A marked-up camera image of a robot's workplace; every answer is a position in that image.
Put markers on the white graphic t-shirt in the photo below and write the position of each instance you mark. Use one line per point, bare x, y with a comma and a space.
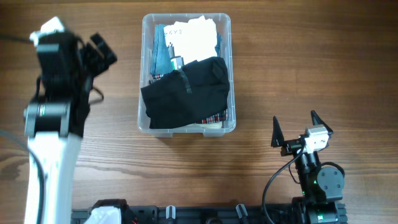
191, 41

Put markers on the cream cloth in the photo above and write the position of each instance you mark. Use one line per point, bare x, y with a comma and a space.
216, 125

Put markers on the black garment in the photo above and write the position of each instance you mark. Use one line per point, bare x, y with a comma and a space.
196, 91

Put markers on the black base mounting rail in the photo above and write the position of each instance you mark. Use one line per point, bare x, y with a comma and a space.
205, 214

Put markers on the blue denim jeans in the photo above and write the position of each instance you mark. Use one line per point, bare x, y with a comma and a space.
161, 60

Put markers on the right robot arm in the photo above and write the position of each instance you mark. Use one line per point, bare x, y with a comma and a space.
322, 183

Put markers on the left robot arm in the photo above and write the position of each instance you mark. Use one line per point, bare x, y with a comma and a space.
55, 119

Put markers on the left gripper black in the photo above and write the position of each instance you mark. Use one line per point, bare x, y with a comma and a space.
91, 54

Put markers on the red navy plaid shirt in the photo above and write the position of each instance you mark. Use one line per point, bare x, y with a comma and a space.
218, 117

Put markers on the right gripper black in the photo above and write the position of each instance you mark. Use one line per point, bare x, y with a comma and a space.
290, 145

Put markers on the clear plastic storage container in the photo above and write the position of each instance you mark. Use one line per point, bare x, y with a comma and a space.
223, 27

